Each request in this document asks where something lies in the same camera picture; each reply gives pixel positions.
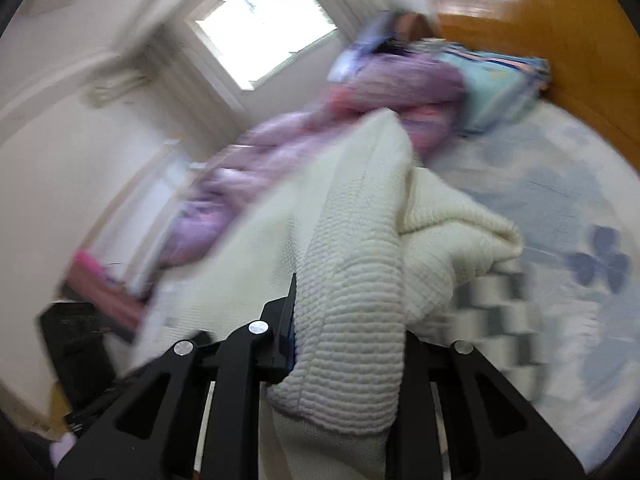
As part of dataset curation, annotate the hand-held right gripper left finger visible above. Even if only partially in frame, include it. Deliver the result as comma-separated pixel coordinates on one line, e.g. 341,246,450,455
54,272,301,480

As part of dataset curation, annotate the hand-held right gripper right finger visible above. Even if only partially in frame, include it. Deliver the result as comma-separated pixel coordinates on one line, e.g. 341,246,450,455
384,331,587,480

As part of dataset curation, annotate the white button jacket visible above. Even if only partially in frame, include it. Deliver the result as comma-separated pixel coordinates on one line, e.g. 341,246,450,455
134,109,524,480

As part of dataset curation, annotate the pink grey hanging towel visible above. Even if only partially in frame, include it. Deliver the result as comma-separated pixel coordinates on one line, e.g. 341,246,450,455
61,249,152,343

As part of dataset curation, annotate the grey checkered folded sweater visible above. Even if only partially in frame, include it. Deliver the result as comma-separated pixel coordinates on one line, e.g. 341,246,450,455
449,269,547,377

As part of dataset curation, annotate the purple floral quilt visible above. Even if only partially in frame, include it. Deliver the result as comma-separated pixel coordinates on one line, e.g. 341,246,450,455
159,51,467,267

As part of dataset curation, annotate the bed with floral sheet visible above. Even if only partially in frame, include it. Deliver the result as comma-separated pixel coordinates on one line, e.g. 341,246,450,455
135,99,640,473

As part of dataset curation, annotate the grey beige curtain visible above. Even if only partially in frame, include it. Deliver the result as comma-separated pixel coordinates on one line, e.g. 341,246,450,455
144,24,247,157

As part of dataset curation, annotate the white air conditioner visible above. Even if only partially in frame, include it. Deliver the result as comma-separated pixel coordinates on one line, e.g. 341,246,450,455
86,72,152,107

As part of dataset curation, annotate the blue striped pillow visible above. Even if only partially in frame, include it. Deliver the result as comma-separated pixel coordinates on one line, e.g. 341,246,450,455
439,44,552,135

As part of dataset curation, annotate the window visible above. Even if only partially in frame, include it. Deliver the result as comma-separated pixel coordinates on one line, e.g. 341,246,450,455
186,0,340,92

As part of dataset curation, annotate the blue bedding pile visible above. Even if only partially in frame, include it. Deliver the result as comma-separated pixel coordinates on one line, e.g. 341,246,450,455
330,9,403,81

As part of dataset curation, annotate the brown chair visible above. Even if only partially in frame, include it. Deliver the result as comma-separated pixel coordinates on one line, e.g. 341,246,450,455
399,11,437,42

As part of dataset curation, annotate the wooden headboard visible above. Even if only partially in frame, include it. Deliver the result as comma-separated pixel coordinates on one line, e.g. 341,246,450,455
416,0,640,162

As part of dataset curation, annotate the wooden double wall barre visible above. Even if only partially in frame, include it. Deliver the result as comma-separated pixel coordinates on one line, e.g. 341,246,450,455
87,141,182,266

